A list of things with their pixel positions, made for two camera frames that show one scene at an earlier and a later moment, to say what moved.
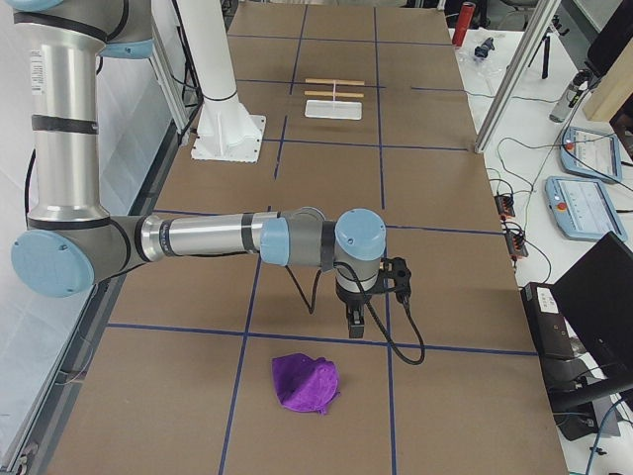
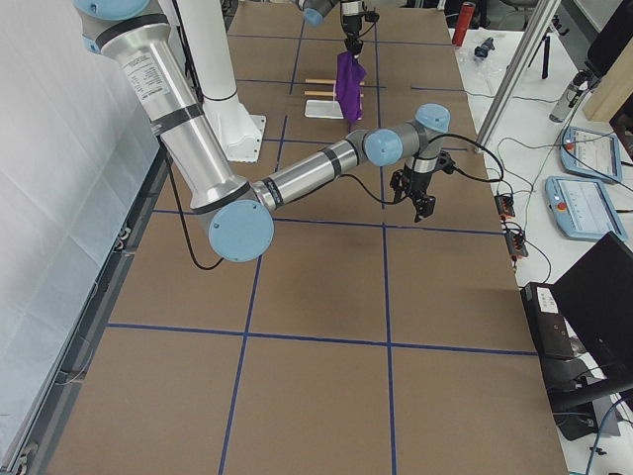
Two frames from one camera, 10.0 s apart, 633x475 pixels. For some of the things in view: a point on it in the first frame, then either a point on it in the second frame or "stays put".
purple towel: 304,383 -> 350,75
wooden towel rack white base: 334,109 stays put
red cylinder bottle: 463,23 stays put
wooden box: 613,88 stays put
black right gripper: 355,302 -> 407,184
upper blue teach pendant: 591,153 stays put
